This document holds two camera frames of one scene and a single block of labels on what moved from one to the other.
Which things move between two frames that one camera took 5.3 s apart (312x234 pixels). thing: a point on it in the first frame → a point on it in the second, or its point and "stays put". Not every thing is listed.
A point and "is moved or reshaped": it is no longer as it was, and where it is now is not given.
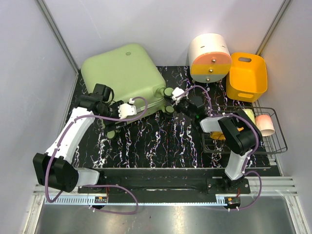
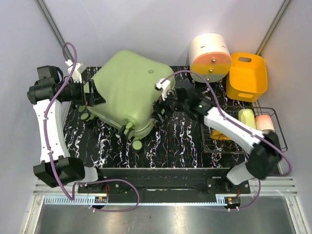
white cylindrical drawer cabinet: [210, 57] stays put
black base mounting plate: [164, 181] stays put
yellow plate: [217, 135] stays put
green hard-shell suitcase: [131, 73] is moved or reshaped
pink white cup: [264, 124] stays put
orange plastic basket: [247, 80] stays put
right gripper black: [176, 107] → [158, 107]
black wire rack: [274, 144] stays put
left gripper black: [110, 125] → [93, 98]
